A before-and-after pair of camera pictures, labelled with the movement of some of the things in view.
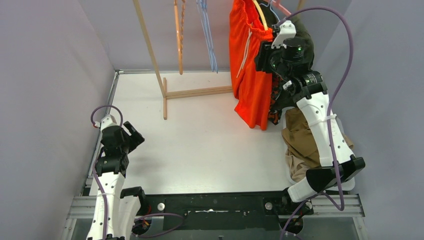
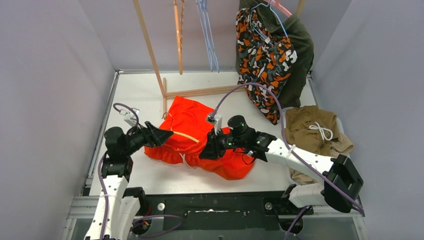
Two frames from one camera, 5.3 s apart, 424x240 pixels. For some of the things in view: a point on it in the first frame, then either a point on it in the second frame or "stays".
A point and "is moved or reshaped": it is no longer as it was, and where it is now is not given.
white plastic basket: (350, 183) is moved or reshaped
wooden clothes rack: (170, 95) stays
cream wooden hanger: (263, 18) -> (178, 133)
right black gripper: (262, 59) -> (213, 149)
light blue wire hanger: (202, 5) stays
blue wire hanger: (202, 6) stays
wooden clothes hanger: (180, 35) stays
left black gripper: (129, 136) -> (149, 136)
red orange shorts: (251, 88) -> (191, 131)
